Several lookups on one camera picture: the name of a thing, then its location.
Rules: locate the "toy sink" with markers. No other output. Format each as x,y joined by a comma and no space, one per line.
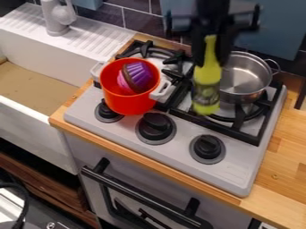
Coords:
36,86

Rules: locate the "toy stove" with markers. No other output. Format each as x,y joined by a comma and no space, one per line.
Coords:
175,149

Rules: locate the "purple toy cupcake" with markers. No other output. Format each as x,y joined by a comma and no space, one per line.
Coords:
137,76

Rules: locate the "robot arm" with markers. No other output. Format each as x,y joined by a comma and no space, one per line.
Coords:
212,6

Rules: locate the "silver pot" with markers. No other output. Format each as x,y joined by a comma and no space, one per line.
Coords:
243,78

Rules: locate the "tap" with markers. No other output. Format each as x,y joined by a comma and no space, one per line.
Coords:
57,18

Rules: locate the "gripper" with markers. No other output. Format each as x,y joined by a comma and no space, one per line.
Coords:
212,23

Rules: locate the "yellow bottle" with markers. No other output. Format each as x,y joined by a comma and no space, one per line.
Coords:
207,77

